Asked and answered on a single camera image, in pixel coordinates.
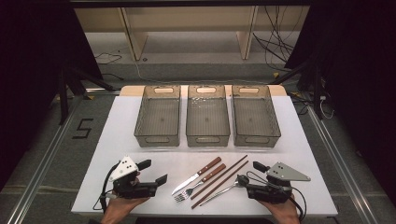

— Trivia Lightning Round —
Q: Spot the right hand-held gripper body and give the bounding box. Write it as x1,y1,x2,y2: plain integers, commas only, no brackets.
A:
247,161,312,205

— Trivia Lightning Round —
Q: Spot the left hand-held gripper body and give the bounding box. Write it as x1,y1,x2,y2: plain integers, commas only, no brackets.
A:
108,155,160,200

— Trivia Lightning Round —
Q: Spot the brown wooden chopstick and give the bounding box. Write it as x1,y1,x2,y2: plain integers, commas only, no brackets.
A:
191,160,250,210
190,154,249,201

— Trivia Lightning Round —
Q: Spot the wooden-handled fork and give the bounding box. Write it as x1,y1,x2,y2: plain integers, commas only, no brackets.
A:
173,163,228,203

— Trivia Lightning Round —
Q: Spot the metal spoon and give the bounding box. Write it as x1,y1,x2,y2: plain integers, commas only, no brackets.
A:
198,175,250,207

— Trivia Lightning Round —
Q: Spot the wooden-handled table knife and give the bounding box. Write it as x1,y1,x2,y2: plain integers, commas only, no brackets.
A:
171,156,223,197

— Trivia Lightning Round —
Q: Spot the smoky clear plastic bin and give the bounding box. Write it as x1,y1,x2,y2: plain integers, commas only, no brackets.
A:
231,84,282,148
185,84,232,147
134,85,182,148

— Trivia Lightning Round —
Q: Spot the person's left hand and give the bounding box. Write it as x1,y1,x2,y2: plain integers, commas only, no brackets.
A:
100,175,150,224

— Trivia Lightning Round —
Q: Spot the person's right hand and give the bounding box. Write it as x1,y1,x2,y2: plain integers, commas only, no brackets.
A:
258,194,302,224

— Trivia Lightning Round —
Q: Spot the white table cover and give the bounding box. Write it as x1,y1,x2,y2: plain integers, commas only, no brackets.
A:
70,94,339,217

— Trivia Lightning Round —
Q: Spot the black metal stand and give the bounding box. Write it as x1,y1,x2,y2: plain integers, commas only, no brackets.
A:
270,59,325,120
57,64,116,125

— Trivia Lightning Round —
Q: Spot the beige wooden desk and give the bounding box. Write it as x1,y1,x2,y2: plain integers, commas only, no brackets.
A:
74,6,311,62

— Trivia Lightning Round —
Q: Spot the dark curtain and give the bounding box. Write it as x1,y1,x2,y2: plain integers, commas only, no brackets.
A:
0,0,104,190
284,0,396,200

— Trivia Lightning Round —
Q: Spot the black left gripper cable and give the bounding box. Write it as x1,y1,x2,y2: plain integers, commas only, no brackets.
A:
92,161,120,213

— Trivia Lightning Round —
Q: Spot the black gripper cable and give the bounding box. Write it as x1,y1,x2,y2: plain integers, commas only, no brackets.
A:
92,161,120,213
246,170,307,222

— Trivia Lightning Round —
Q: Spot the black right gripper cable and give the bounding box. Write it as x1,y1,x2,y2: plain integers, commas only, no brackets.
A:
246,170,307,222

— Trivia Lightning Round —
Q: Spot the metal floor rail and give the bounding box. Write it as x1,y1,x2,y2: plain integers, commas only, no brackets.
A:
306,105,379,224
4,92,87,224

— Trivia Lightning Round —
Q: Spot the black floor cable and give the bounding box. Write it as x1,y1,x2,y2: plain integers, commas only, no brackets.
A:
93,51,123,65

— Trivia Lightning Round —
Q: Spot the bundle of black cables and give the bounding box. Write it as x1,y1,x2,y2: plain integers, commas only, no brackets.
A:
251,5,304,73

